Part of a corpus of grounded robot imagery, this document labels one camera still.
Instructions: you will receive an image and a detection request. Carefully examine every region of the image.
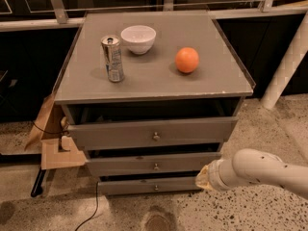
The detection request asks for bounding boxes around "grey drawer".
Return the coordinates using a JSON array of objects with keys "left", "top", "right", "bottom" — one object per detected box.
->
[
  {"left": 68, "top": 116, "right": 238, "bottom": 150},
  {"left": 86, "top": 152, "right": 221, "bottom": 176},
  {"left": 98, "top": 176, "right": 201, "bottom": 195}
]

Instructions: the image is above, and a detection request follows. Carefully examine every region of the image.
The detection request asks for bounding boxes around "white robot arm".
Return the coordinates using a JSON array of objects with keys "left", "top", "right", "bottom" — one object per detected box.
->
[{"left": 195, "top": 149, "right": 308, "bottom": 199}]

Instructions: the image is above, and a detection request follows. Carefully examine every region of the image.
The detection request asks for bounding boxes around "grey bottom drawer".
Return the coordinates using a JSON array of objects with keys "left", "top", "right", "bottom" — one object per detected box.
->
[{"left": 98, "top": 176, "right": 201, "bottom": 195}]

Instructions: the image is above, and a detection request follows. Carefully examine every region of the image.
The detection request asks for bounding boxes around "grey drawer cabinet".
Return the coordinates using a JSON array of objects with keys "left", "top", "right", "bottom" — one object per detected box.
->
[{"left": 55, "top": 11, "right": 254, "bottom": 183}]

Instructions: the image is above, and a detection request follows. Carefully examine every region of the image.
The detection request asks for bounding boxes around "grey top drawer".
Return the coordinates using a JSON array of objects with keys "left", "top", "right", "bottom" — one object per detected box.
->
[{"left": 68, "top": 116, "right": 238, "bottom": 150}]

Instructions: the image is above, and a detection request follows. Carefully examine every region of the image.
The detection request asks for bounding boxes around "orange fruit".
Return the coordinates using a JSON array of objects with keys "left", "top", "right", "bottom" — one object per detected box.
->
[{"left": 175, "top": 47, "right": 199, "bottom": 74}]

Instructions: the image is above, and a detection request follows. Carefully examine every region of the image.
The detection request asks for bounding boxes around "silver drink can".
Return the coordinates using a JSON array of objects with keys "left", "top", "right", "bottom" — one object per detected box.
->
[{"left": 101, "top": 35, "right": 124, "bottom": 83}]

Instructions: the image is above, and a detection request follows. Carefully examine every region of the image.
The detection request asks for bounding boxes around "white bowl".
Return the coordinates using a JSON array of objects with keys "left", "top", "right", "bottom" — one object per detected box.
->
[{"left": 120, "top": 25, "right": 156, "bottom": 55}]

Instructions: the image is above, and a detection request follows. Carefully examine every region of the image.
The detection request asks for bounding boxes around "white diagonal pole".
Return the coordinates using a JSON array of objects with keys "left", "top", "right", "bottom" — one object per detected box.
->
[{"left": 261, "top": 12, "right": 308, "bottom": 110}]

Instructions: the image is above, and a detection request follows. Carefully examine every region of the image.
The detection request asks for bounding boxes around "black bar on floor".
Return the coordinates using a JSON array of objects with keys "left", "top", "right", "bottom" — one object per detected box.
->
[{"left": 31, "top": 168, "right": 46, "bottom": 197}]

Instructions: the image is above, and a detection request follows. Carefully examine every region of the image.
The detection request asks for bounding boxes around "metal window railing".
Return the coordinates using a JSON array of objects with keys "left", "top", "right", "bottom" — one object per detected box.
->
[{"left": 0, "top": 0, "right": 308, "bottom": 32}]

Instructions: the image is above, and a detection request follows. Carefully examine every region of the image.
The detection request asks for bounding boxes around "black cable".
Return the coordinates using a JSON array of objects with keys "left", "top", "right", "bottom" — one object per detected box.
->
[{"left": 74, "top": 181, "right": 101, "bottom": 231}]

